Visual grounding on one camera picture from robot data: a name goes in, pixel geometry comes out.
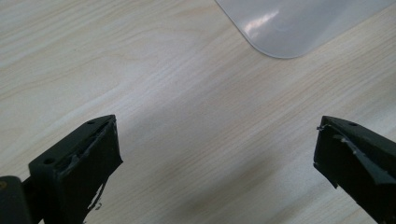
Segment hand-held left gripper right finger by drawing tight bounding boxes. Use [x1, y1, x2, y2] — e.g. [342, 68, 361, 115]
[313, 115, 396, 224]

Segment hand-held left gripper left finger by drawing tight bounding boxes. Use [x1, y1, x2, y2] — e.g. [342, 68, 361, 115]
[28, 114, 123, 224]

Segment clear plastic storage box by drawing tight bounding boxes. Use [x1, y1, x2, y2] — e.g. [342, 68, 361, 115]
[214, 0, 396, 60]

